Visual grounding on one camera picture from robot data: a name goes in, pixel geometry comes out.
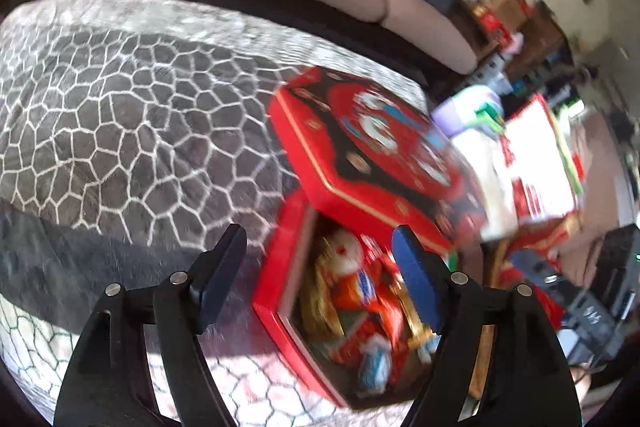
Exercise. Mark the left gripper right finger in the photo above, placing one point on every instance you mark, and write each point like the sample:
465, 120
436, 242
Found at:
453, 306

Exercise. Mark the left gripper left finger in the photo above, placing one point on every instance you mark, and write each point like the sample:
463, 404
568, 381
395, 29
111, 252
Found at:
184, 306

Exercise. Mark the gold foil snack bar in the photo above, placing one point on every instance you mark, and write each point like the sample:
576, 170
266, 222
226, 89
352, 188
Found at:
420, 332

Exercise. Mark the orange snack packet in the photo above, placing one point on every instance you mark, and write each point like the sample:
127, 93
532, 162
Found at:
358, 291

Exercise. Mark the blue white candy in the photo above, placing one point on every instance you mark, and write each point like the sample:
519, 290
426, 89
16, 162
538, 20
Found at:
375, 366

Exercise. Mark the red octagonal tin base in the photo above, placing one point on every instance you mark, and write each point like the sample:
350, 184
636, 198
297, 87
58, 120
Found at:
340, 312

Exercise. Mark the red round-logo snack packet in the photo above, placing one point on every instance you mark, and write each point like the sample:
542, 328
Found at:
343, 254

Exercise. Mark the red octagonal tin lid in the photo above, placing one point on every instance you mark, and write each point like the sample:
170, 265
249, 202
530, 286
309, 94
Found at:
371, 162

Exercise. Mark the patterned grey table cloth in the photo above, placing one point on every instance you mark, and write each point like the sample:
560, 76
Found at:
132, 133

